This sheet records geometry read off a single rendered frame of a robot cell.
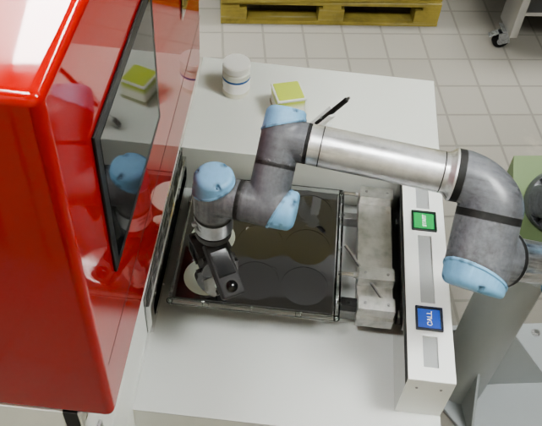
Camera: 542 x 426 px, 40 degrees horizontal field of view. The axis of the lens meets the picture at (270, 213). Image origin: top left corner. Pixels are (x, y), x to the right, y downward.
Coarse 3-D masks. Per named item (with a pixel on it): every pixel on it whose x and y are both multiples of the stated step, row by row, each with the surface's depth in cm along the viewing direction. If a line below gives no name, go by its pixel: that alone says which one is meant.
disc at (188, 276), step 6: (192, 264) 165; (186, 270) 163; (192, 270) 163; (186, 276) 162; (192, 276) 162; (186, 282) 161; (192, 282) 161; (192, 288) 160; (198, 288) 160; (204, 294) 160
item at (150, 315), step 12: (180, 168) 177; (180, 180) 175; (180, 192) 182; (180, 204) 179; (168, 216) 168; (168, 228) 165; (168, 240) 172; (168, 252) 170; (156, 264) 159; (168, 264) 170; (156, 276) 157; (156, 288) 157; (156, 300) 161; (156, 312) 161
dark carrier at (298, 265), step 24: (312, 192) 181; (192, 216) 173; (312, 216) 176; (336, 216) 176; (240, 240) 170; (264, 240) 170; (288, 240) 171; (312, 240) 171; (240, 264) 165; (264, 264) 166; (288, 264) 166; (312, 264) 167; (264, 288) 162; (288, 288) 162; (312, 288) 162; (312, 312) 159
